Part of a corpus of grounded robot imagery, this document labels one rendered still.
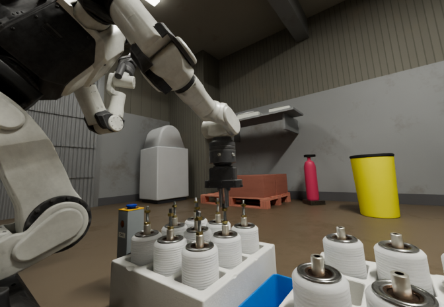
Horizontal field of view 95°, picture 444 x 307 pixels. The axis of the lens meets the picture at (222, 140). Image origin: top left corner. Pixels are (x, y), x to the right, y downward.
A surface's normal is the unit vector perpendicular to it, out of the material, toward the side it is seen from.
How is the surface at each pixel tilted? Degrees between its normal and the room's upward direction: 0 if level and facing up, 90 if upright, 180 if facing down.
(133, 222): 90
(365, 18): 90
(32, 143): 114
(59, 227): 90
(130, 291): 90
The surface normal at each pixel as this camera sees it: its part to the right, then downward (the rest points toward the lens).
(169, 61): -0.05, 0.05
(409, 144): -0.62, -0.10
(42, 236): 0.79, -0.13
